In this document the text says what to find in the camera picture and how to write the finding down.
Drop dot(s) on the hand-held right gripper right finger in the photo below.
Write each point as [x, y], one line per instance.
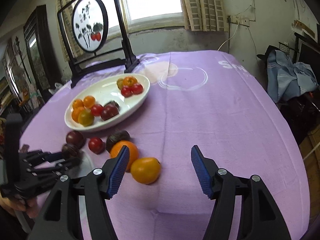
[201, 172]

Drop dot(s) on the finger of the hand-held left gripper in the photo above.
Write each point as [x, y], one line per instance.
[57, 170]
[53, 156]

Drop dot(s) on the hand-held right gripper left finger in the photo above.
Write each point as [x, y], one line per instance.
[118, 172]

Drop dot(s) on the yellow-green round fruit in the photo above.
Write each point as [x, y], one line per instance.
[86, 117]
[119, 82]
[70, 151]

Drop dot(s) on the smooth orange round fruit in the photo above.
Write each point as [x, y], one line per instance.
[132, 152]
[145, 170]

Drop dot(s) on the dark purple plum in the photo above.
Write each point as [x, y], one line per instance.
[109, 113]
[75, 139]

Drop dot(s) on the brown passion fruit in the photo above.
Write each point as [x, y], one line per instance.
[113, 103]
[117, 137]

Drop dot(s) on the red tomato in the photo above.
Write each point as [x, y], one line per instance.
[137, 88]
[96, 110]
[96, 145]
[126, 91]

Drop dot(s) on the large tangerine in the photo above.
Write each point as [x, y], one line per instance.
[75, 115]
[130, 81]

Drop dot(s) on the small orange kumquat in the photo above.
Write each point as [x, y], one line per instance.
[77, 103]

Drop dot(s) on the medium tangerine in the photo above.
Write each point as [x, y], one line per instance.
[89, 101]

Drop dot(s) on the white oval plate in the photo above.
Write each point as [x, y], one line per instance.
[110, 92]

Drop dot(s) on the person's left hand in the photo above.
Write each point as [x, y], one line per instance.
[17, 206]

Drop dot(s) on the purple printed tablecloth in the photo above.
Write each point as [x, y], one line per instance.
[212, 105]

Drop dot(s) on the white plastic bag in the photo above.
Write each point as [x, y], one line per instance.
[56, 87]

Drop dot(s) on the dark wooden cabinet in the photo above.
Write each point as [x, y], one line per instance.
[37, 47]

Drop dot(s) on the cardboard box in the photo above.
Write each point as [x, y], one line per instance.
[312, 140]

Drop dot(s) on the blue clothing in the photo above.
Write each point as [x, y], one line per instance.
[287, 75]

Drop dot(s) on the brick pattern curtain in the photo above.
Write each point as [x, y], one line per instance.
[202, 5]
[67, 22]

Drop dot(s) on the dark cloth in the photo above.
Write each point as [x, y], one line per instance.
[265, 53]

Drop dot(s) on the black framed painted table screen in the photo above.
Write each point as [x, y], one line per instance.
[90, 22]

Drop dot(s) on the black monitor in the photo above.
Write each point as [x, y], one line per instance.
[308, 51]

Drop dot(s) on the wooden strip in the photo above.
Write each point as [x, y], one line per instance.
[303, 27]

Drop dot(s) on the white wall outlet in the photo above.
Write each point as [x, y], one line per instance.
[238, 20]

